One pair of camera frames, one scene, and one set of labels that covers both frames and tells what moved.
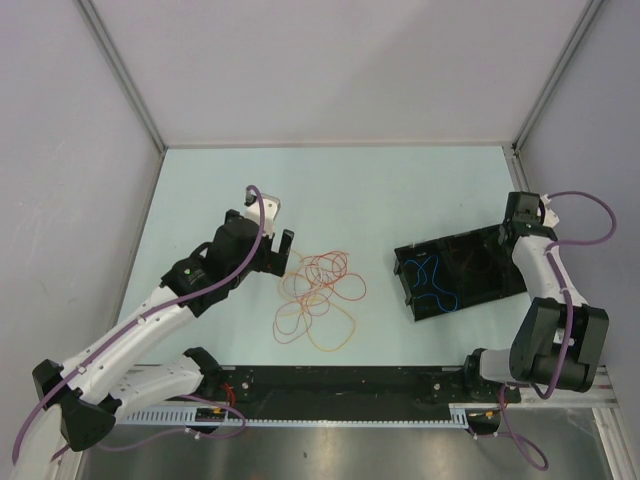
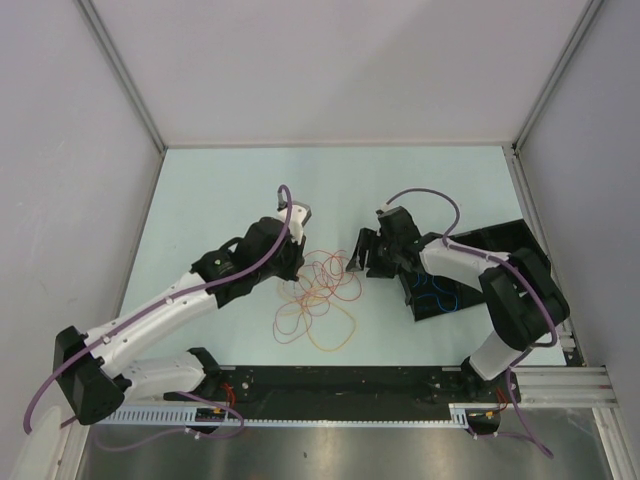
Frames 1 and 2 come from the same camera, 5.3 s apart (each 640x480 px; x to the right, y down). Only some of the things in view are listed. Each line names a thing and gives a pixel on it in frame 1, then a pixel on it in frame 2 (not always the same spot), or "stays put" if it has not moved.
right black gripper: (504, 224) to (375, 269)
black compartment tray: (456, 272) stays put
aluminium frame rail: (599, 394) stays put
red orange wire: (311, 281) stays put
